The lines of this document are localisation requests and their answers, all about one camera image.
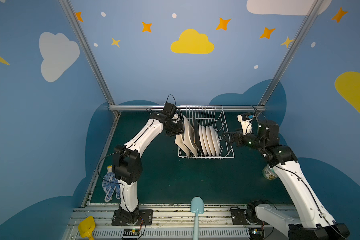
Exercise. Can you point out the left circuit board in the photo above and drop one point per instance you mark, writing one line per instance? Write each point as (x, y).
(131, 232)

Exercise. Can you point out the white round plate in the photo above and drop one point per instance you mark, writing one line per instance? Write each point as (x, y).
(206, 141)
(215, 140)
(210, 141)
(202, 141)

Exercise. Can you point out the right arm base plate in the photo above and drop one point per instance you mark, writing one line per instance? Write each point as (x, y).
(245, 217)

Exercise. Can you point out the right circuit board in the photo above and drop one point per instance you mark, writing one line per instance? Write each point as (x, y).
(256, 234)

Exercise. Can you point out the circuit board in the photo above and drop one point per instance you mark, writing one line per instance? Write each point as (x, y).
(131, 232)
(256, 234)

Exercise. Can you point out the black square plate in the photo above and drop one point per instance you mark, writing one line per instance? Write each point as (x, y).
(197, 136)

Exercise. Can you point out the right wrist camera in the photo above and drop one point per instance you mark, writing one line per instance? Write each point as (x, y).
(246, 121)

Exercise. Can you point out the light blue toy shovel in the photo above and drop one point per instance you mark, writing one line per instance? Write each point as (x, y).
(197, 208)

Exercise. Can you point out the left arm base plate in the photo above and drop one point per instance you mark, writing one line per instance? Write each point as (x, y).
(123, 218)

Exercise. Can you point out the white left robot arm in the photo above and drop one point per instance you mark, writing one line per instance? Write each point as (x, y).
(127, 161)

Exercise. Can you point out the blue dotted work glove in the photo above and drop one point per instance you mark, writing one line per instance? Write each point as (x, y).
(111, 186)

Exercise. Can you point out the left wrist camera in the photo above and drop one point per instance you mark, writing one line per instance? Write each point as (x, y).
(169, 110)

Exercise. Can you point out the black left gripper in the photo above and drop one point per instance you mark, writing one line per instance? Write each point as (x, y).
(176, 128)

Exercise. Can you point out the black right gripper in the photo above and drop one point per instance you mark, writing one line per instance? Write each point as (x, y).
(236, 139)

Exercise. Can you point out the cream square plate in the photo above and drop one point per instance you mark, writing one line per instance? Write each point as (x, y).
(179, 141)
(189, 137)

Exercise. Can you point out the white wire dish rack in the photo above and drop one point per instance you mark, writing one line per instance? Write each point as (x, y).
(211, 116)

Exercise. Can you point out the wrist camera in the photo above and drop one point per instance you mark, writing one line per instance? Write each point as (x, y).
(246, 121)
(169, 110)

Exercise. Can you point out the small printed cup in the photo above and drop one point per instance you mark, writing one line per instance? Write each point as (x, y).
(268, 173)

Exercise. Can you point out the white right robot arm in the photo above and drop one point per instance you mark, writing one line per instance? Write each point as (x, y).
(314, 221)

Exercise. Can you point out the yellow toy scoop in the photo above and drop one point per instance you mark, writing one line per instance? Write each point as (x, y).
(86, 228)

